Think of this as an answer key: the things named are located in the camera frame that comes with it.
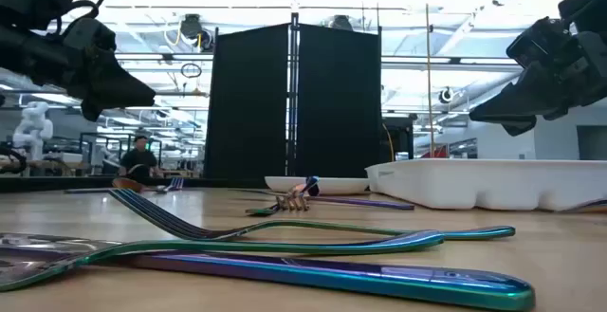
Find white plate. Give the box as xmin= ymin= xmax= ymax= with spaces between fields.
xmin=264 ymin=175 xmax=370 ymax=196

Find black partition panel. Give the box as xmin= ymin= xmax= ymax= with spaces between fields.
xmin=296 ymin=22 xmax=383 ymax=179
xmin=203 ymin=22 xmax=291 ymax=180

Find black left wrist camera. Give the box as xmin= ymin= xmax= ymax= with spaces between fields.
xmin=61 ymin=16 xmax=118 ymax=55

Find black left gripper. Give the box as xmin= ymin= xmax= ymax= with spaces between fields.
xmin=0 ymin=21 xmax=156 ymax=122

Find thin brass pole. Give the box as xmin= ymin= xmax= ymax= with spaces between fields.
xmin=424 ymin=0 xmax=435 ymax=159

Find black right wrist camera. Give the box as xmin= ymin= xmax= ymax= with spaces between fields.
xmin=506 ymin=16 xmax=570 ymax=69

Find black equipment rack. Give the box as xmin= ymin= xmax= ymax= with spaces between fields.
xmin=381 ymin=116 xmax=414 ymax=162

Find red background object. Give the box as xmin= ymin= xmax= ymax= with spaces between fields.
xmin=419 ymin=144 xmax=450 ymax=159

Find white cutlery tray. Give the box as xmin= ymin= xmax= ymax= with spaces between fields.
xmin=364 ymin=158 xmax=607 ymax=212

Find person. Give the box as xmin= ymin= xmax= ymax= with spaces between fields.
xmin=118 ymin=134 xmax=160 ymax=180

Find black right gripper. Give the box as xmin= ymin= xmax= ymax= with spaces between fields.
xmin=469 ymin=29 xmax=607 ymax=138

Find iridescent knife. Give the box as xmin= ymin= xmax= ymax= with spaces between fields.
xmin=106 ymin=249 xmax=537 ymax=312
xmin=303 ymin=194 xmax=416 ymax=211

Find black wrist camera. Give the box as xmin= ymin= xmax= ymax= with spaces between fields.
xmin=506 ymin=16 xmax=570 ymax=69
xmin=61 ymin=16 xmax=118 ymax=55

